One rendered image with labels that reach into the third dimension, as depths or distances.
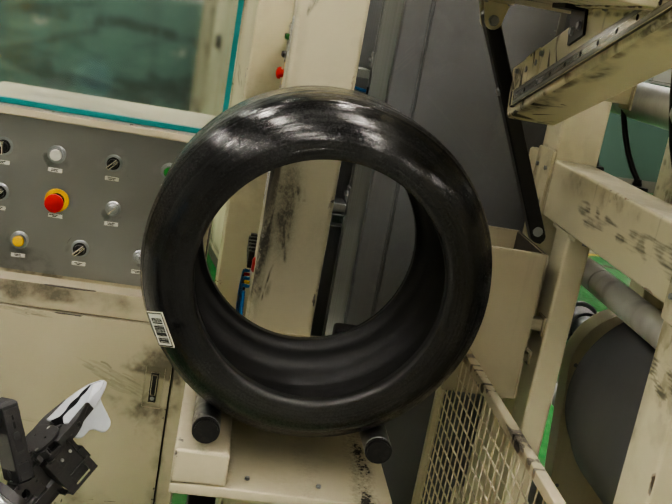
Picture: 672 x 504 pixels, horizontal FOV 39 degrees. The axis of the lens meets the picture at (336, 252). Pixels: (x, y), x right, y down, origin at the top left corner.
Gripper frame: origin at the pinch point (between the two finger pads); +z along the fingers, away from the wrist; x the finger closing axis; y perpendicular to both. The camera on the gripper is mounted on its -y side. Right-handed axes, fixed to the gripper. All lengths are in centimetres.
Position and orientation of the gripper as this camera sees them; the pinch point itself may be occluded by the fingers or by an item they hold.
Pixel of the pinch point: (95, 384)
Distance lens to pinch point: 141.5
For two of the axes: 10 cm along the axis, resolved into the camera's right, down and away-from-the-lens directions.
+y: 4.9, 7.6, 4.3
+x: 7.0, -0.4, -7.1
